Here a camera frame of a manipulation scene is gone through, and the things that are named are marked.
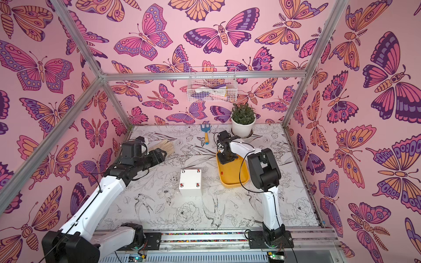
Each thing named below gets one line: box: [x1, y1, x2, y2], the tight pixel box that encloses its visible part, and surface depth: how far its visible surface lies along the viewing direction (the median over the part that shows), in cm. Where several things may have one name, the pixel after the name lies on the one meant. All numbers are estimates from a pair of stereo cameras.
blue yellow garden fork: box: [200, 123, 212, 146], surface depth 120 cm
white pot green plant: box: [231, 103, 256, 139], surface depth 106 cm
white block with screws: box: [179, 168, 203, 197], surface depth 83 cm
